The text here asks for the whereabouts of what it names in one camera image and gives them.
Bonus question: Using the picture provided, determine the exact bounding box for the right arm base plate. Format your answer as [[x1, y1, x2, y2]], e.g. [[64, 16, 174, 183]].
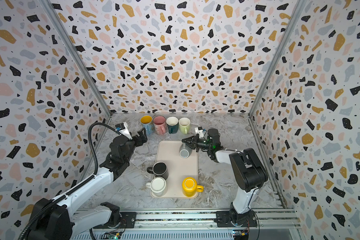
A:
[[214, 210, 258, 228]]

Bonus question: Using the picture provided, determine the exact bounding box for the white mug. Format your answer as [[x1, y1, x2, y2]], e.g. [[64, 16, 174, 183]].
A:
[[146, 177, 167, 197]]

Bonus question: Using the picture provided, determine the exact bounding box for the dark green mug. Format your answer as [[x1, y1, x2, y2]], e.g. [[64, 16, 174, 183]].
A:
[[166, 117, 179, 134]]

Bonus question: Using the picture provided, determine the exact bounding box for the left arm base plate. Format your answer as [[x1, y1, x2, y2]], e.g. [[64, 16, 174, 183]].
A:
[[106, 212, 137, 229]]

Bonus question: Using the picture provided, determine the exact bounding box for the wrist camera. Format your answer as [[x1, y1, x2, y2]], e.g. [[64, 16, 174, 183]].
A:
[[115, 122, 133, 140], [195, 127, 207, 139]]

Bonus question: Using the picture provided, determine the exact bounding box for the black mug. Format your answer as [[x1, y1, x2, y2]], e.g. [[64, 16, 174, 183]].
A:
[[147, 162, 169, 180]]

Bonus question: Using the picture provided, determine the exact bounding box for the cream plastic tray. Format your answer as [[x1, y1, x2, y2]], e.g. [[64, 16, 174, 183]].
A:
[[156, 141, 199, 199]]

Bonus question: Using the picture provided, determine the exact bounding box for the pink patterned mug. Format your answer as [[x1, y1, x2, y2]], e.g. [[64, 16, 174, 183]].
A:
[[153, 116, 167, 135]]

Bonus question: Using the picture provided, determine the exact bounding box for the yellow mug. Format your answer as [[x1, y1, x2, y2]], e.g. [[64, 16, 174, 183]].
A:
[[182, 177, 204, 198]]

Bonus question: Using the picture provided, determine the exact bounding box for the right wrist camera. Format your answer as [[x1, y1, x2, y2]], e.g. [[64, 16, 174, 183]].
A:
[[195, 127, 207, 139]]

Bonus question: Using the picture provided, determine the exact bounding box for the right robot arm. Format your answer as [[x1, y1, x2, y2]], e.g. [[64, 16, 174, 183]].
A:
[[182, 129, 268, 227]]

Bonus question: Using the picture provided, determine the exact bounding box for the light blue yellow-inside mug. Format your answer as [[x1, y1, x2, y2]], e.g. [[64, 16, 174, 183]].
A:
[[140, 115, 155, 135]]

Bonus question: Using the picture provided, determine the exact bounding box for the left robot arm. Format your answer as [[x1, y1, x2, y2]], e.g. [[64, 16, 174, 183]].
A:
[[19, 129, 148, 240]]

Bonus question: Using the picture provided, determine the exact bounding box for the grey mug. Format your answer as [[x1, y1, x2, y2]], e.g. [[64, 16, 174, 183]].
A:
[[179, 143, 193, 159]]

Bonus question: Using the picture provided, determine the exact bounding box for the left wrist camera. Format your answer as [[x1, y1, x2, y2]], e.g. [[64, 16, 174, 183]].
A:
[[115, 122, 133, 140]]

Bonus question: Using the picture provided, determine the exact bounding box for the light green mug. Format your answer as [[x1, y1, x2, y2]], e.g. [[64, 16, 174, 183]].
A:
[[179, 118, 191, 135]]

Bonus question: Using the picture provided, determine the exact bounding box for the black corrugated cable hose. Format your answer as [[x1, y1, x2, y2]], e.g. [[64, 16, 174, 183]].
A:
[[16, 122, 121, 240]]

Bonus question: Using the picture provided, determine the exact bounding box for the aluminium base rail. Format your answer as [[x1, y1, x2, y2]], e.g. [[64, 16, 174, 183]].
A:
[[71, 209, 305, 240]]

